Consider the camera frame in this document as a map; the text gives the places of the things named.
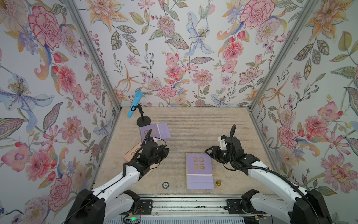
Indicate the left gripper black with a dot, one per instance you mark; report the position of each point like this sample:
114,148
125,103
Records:
162,150

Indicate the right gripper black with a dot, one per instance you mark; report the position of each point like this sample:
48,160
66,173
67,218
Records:
215,152

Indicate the pink calendar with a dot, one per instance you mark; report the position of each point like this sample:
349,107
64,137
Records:
131,152

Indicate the purple calendar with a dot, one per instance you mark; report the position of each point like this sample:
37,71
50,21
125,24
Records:
157,130
199,171

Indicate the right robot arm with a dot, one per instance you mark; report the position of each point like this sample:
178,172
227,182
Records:
296,204

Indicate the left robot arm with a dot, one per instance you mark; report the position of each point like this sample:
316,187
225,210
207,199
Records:
104,203

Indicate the black microphone stand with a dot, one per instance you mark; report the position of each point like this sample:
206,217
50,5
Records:
142,120

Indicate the small brass knob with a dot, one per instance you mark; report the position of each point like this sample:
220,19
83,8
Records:
218,183

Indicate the blue microphone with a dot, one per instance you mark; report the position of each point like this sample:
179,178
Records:
137,97

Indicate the left corner aluminium profile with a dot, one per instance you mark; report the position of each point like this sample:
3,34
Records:
74,11

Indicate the corner aluminium profile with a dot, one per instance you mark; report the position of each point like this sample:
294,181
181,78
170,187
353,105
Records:
74,11
296,29

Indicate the right corner aluminium profile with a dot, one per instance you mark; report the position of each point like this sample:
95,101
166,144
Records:
296,29

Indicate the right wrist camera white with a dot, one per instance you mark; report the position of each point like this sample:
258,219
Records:
222,142

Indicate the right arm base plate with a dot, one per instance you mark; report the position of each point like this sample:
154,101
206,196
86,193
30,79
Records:
234,207

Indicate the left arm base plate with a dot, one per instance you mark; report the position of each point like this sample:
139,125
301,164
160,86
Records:
142,207

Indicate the aluminium rail frame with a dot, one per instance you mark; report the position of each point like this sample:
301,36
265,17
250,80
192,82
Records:
192,210

